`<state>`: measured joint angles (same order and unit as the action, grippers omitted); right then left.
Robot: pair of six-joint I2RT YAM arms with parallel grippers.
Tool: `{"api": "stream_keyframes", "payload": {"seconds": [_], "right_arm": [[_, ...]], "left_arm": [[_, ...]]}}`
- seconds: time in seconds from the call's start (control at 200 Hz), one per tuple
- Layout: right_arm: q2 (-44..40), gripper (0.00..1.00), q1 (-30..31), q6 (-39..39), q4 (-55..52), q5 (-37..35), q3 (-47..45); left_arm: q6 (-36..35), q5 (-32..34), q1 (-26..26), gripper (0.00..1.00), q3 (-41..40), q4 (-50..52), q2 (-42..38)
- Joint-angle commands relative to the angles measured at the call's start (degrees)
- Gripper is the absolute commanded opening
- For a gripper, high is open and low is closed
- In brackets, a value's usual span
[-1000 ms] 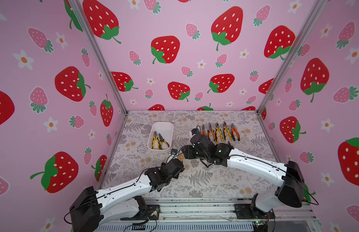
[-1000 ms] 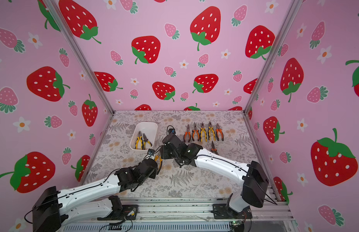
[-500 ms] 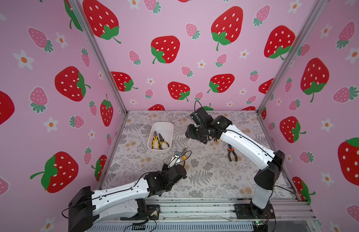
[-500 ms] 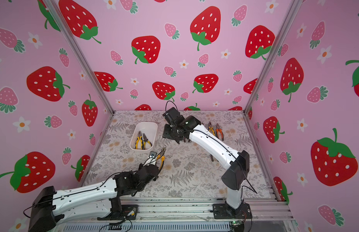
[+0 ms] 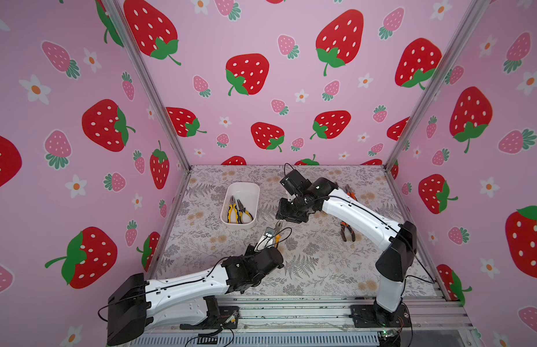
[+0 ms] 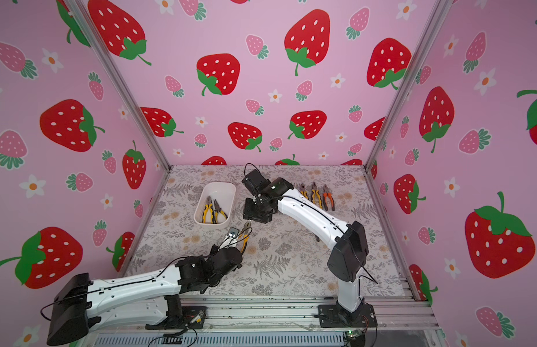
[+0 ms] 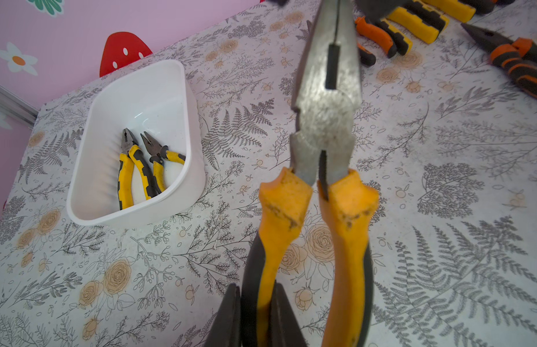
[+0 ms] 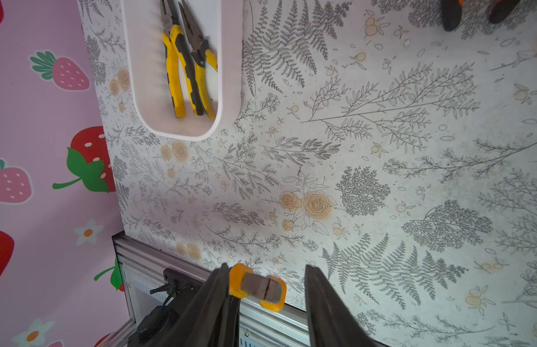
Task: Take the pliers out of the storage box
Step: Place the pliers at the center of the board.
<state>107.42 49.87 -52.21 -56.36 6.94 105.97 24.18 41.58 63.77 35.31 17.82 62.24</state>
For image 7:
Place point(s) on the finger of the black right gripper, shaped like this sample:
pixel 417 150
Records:
pixel 378 9

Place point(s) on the floral patterned table mat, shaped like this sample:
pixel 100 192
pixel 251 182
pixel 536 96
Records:
pixel 446 138

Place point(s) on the aluminium rail frame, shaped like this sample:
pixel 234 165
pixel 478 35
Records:
pixel 16 108

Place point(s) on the yellow black handled pliers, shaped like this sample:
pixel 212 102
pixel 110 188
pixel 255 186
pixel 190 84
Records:
pixel 463 10

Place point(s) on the orange black pliers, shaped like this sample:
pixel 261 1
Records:
pixel 390 39

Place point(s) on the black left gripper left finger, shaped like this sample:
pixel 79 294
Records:
pixel 226 328

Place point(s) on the small yellow diagonal pliers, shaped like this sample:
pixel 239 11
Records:
pixel 158 155

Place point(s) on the white plastic storage box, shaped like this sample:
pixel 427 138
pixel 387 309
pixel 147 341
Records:
pixel 156 99

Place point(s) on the dark orange striped pliers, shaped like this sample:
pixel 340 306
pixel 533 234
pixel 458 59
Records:
pixel 517 58

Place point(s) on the yellow black combination pliers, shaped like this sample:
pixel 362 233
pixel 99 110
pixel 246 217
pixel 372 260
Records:
pixel 131 158

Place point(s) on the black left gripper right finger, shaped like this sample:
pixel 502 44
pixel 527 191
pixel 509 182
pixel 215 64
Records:
pixel 284 328

